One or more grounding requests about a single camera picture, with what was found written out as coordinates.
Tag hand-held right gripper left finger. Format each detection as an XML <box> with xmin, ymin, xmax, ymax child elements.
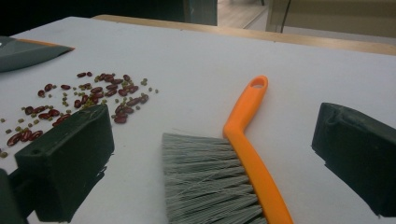
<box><xmin>13</xmin><ymin>104</ymin><xmax>115</xmax><ymax>223</ymax></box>

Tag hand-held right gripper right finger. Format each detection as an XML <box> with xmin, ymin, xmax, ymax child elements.
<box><xmin>311</xmin><ymin>102</ymin><xmax>396</xmax><ymax>218</ymax></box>

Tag red kidney beans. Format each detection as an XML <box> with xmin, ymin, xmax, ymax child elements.
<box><xmin>7</xmin><ymin>71</ymin><xmax>149</xmax><ymax>147</ymax></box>

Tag green mung beans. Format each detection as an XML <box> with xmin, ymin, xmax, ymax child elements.
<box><xmin>0</xmin><ymin>73</ymin><xmax>160</xmax><ymax>159</ymax></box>

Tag grey dustpan with orange edge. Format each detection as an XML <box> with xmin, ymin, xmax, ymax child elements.
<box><xmin>0</xmin><ymin>35</ymin><xmax>76</xmax><ymax>73</ymax></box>

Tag orange brush with grey bristles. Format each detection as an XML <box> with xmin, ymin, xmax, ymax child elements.
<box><xmin>162</xmin><ymin>75</ymin><xmax>295</xmax><ymax>224</ymax></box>

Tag beige furniture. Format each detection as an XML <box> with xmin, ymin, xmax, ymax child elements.
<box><xmin>265</xmin><ymin>0</ymin><xmax>396</xmax><ymax>39</ymax></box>

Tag wooden table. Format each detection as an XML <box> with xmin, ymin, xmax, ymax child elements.
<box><xmin>92</xmin><ymin>13</ymin><xmax>396</xmax><ymax>57</ymax></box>

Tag white table cover board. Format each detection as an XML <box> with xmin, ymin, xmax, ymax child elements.
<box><xmin>0</xmin><ymin>16</ymin><xmax>396</xmax><ymax>224</ymax></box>

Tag grey cabinet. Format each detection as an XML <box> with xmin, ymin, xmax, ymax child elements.
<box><xmin>182</xmin><ymin>0</ymin><xmax>219</xmax><ymax>27</ymax></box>

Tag hanging black cable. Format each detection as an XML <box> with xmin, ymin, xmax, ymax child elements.
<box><xmin>279</xmin><ymin>0</ymin><xmax>292</xmax><ymax>34</ymax></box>

